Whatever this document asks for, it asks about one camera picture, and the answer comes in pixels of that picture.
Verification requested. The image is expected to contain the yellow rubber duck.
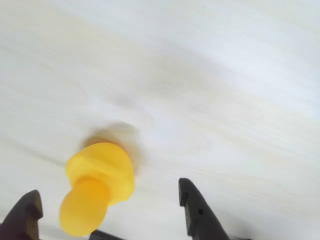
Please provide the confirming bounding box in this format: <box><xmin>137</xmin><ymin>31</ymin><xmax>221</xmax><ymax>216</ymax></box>
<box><xmin>58</xmin><ymin>141</ymin><xmax>136</xmax><ymax>238</ymax></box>

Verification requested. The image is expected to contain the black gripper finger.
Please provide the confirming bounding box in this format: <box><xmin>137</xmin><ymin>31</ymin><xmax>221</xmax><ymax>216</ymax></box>
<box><xmin>177</xmin><ymin>177</ymin><xmax>232</xmax><ymax>240</ymax></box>
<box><xmin>0</xmin><ymin>189</ymin><xmax>44</xmax><ymax>240</ymax></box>

